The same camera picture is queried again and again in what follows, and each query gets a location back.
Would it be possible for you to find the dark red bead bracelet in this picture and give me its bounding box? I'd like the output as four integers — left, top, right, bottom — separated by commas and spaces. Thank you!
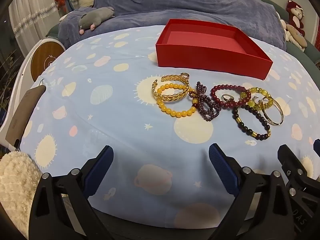
210, 84, 252, 108

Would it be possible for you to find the yellow bead bracelet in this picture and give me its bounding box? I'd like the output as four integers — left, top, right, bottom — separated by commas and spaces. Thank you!
156, 82, 197, 118

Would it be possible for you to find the white curtain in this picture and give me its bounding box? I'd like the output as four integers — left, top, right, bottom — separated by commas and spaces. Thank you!
8, 0, 61, 53

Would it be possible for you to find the red bow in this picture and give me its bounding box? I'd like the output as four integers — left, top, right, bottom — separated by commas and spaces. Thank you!
54, 0, 69, 12

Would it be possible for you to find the white stand with wooden disc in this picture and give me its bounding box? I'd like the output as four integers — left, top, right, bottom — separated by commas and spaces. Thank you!
0, 38, 67, 150

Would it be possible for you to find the gold leaf pattern bangle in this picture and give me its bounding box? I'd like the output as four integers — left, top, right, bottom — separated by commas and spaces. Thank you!
152, 74, 190, 103

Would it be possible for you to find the thin gold bangle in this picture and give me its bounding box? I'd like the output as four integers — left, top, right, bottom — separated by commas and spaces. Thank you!
261, 95, 284, 126

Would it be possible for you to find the light blue printed bed sheet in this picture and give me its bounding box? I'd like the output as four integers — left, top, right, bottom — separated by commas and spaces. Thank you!
19, 25, 320, 230

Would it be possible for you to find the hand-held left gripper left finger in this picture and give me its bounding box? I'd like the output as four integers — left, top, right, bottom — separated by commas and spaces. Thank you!
29, 145, 115, 240

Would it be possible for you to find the yellow-green bead bracelet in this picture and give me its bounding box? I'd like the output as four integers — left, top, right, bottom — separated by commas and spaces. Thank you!
240, 87, 275, 110

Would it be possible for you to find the black bead bracelet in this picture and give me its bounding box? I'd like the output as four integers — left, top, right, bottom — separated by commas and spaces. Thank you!
232, 104, 272, 140

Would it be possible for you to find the hoop earring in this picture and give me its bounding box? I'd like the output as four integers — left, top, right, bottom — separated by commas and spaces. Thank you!
251, 95, 263, 110

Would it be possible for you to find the dark purple bead bracelet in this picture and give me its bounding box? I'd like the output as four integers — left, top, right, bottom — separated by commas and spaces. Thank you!
188, 81, 222, 122

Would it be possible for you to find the dark green bed frame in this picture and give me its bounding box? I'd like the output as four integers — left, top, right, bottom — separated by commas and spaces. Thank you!
257, 0, 320, 65

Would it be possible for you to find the grey plush mouse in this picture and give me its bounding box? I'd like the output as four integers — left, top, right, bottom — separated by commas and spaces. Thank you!
78, 6, 115, 35

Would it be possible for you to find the small white plush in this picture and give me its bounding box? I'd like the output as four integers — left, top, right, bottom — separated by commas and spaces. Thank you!
279, 18, 290, 43

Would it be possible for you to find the cream fluffy cloth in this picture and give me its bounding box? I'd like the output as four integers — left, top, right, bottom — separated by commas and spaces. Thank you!
0, 152, 44, 239

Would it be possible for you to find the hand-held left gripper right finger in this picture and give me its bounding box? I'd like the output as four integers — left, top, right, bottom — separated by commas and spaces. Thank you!
209, 143, 296, 240

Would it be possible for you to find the beige cookie plush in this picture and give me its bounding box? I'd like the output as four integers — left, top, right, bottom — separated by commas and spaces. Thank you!
287, 24, 308, 53

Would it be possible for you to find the red cardboard box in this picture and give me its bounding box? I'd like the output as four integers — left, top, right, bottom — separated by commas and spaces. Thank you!
155, 19, 273, 80

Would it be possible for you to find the red monkey plush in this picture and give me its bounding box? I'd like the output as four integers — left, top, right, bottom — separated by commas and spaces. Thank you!
286, 0, 306, 37

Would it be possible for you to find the purple blanket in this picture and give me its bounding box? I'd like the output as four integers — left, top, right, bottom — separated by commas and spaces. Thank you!
58, 0, 287, 51

